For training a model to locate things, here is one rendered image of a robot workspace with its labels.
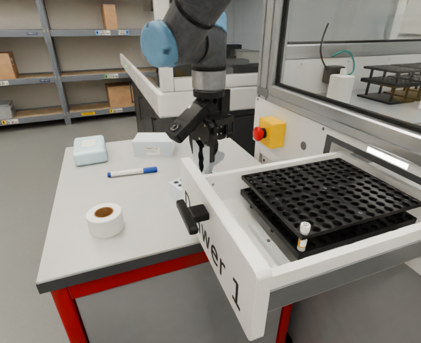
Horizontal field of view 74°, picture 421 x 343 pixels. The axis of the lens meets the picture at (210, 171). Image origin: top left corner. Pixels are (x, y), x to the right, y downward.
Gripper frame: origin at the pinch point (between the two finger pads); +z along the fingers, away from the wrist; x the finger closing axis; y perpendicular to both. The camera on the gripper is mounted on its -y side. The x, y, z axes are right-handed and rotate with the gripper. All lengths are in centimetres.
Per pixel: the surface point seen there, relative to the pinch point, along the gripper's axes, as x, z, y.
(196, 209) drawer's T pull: -23.1, -9.9, -20.2
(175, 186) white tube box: 0.4, 1.4, -8.2
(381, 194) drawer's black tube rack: -38.1, -8.8, 5.6
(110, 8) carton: 318, -50, 123
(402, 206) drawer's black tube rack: -41.5, -8.8, 4.5
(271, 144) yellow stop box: -6.5, -4.2, 18.8
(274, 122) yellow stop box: -5.5, -9.9, 20.3
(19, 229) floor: 136, 81, -39
